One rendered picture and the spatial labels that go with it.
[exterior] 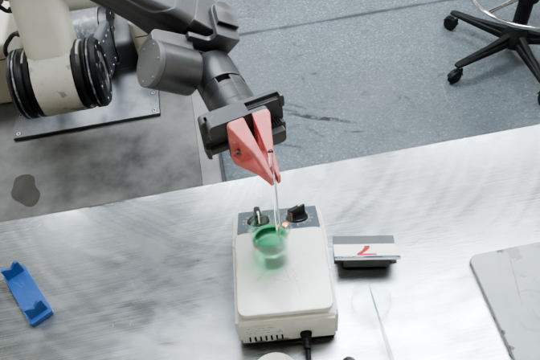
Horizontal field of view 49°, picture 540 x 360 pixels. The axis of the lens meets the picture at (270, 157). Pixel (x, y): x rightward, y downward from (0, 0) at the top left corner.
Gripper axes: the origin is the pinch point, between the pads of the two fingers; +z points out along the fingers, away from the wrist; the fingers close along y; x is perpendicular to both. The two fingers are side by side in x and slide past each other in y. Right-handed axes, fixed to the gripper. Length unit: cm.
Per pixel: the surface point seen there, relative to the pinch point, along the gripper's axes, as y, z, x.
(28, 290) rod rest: -33.7, -15.2, 25.0
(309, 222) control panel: 6.4, -4.5, 19.9
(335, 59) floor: 71, -115, 101
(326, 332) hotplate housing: 1.8, 9.5, 23.4
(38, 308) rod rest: -32.4, -10.9, 23.7
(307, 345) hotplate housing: -1.4, 10.4, 22.3
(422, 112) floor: 84, -76, 101
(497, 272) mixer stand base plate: 27.3, 11.6, 24.6
